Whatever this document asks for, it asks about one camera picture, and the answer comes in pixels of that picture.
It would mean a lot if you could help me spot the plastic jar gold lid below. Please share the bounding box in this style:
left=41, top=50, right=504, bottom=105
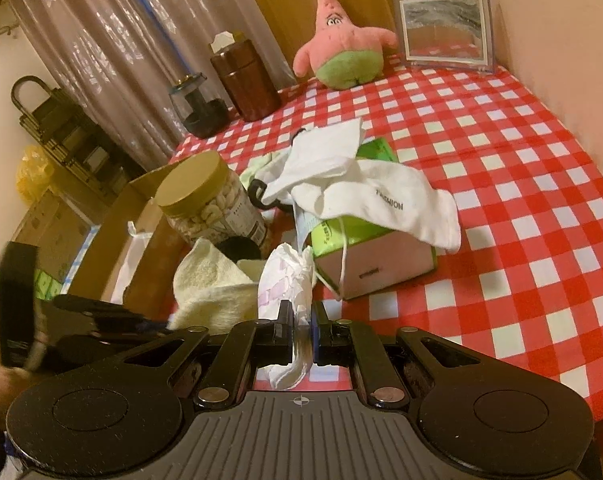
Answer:
left=154, top=151, right=270, bottom=256

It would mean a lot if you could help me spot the yellow plastic bag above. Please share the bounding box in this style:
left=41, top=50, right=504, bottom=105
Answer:
left=15, top=145, right=54, bottom=206

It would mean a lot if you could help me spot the green tissue pack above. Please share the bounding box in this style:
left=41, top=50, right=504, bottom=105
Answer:
left=308, top=136, right=439, bottom=302

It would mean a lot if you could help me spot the pink starfish plush toy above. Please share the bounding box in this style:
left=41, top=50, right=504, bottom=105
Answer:
left=293, top=0, right=399, bottom=90

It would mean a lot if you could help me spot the cream fluffy towel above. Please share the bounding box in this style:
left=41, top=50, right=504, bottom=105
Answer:
left=168, top=238, right=266, bottom=335

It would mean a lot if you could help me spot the white sock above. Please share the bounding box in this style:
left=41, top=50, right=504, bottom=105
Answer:
left=291, top=158, right=461, bottom=252

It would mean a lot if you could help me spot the red white checkered tablecloth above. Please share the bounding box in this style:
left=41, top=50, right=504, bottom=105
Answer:
left=175, top=58, right=603, bottom=419

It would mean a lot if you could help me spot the clear acrylic picture frame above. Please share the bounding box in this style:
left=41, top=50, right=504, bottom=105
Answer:
left=393, top=0, right=497, bottom=73

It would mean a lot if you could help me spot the beige curtain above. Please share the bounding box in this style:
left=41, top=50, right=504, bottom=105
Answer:
left=8, top=0, right=295, bottom=170

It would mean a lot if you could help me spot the blue face mask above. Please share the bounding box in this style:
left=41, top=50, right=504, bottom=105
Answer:
left=293, top=204, right=348, bottom=299

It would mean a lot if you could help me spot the cardboard carton on floor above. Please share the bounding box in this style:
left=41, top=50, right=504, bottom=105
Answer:
left=12, top=190, right=92, bottom=283

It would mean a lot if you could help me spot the brown cardboard box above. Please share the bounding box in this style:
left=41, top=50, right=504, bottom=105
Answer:
left=68, top=164, right=190, bottom=321

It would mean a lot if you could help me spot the dark glass grinder jar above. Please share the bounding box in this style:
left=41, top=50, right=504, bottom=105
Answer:
left=169, top=73, right=230, bottom=139

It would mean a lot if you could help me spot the brown cylindrical canister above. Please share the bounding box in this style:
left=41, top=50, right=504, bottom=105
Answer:
left=212, top=39, right=281, bottom=122

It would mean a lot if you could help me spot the dark folding cart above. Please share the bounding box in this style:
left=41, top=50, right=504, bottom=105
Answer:
left=11, top=75, right=144, bottom=204

